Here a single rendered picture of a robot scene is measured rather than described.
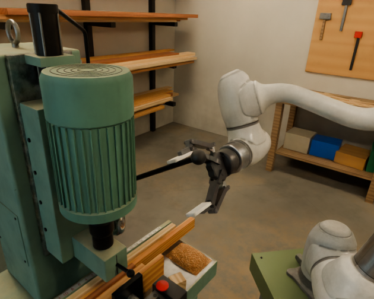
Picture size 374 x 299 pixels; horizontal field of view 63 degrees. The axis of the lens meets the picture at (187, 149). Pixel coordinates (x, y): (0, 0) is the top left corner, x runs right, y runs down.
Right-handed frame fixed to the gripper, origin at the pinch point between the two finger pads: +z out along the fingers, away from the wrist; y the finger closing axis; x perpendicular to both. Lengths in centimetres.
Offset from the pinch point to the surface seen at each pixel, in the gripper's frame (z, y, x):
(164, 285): 10.2, -20.0, -6.8
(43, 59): 17.4, 36.3, -8.1
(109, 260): 16.0, -10.7, -16.0
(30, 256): 24.7, -6.1, -39.9
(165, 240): -8.9, -19.7, -25.5
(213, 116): -310, 4, -216
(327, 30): -315, 53, -42
